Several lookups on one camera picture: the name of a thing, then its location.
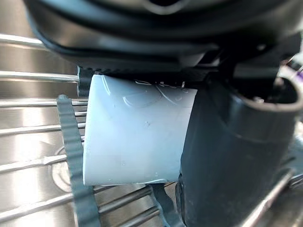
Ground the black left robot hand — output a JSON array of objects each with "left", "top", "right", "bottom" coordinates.
[{"left": 23, "top": 0, "right": 303, "bottom": 227}]

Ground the white cup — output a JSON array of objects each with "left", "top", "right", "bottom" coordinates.
[{"left": 82, "top": 73, "right": 198, "bottom": 186}]

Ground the round metal sink drain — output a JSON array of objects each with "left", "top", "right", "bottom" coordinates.
[{"left": 50, "top": 146, "right": 84, "bottom": 192}]

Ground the roll-up wire drying rack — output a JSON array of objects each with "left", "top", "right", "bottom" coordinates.
[{"left": 0, "top": 33, "right": 303, "bottom": 227}]

